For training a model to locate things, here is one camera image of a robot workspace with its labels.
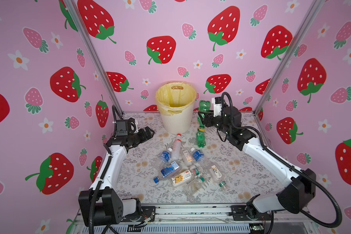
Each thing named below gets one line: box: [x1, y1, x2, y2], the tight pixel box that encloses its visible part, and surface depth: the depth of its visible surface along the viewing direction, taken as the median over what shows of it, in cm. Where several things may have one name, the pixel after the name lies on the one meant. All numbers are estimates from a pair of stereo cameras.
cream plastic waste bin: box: [155, 81, 197, 135], surface depth 100 cm
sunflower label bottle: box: [171, 169, 194, 187], surface depth 82 cm
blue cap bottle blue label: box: [153, 160, 181, 184], surface depth 85 cm
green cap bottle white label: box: [209, 164, 227, 188], surface depth 85 cm
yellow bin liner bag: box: [155, 80, 197, 116], surface depth 101 cm
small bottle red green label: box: [188, 164, 200, 176], surface depth 87 cm
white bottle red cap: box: [171, 133, 182, 160], surface depth 97 cm
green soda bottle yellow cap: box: [196, 125, 207, 148], surface depth 103 cm
